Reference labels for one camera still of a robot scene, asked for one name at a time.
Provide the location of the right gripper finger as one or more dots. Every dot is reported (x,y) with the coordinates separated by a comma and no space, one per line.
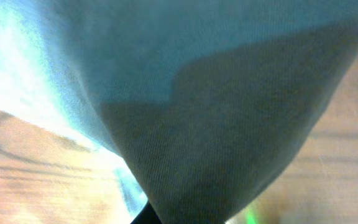
(147,216)

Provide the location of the grey shorts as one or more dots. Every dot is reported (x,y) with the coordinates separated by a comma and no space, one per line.
(207,101)

